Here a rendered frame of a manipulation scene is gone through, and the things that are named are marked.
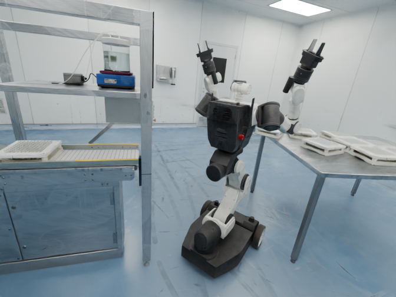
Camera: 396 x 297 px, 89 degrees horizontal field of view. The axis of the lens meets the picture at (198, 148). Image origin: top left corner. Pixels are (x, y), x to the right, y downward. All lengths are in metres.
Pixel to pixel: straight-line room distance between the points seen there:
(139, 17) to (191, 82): 4.30
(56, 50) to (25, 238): 3.96
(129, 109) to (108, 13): 0.55
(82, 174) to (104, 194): 0.21
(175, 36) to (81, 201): 4.38
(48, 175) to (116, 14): 0.92
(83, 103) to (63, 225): 3.77
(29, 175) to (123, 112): 0.62
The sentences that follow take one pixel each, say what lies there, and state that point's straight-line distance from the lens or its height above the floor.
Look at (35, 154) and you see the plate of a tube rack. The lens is 1.41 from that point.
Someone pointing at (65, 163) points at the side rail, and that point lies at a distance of 1.36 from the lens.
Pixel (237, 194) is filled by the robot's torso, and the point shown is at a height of 0.47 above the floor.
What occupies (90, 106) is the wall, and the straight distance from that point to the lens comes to 5.13.
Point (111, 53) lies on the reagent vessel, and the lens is 1.29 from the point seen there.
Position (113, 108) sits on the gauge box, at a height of 1.11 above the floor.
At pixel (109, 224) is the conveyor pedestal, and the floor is 0.33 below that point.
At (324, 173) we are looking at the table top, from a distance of 1.57.
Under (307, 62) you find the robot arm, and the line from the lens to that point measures 1.31.
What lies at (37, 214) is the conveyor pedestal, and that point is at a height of 0.46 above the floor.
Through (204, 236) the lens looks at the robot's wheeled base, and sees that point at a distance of 1.48.
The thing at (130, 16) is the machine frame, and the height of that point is 1.58.
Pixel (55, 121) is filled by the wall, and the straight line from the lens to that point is 5.31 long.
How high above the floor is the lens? 1.36
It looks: 20 degrees down
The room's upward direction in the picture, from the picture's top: 5 degrees clockwise
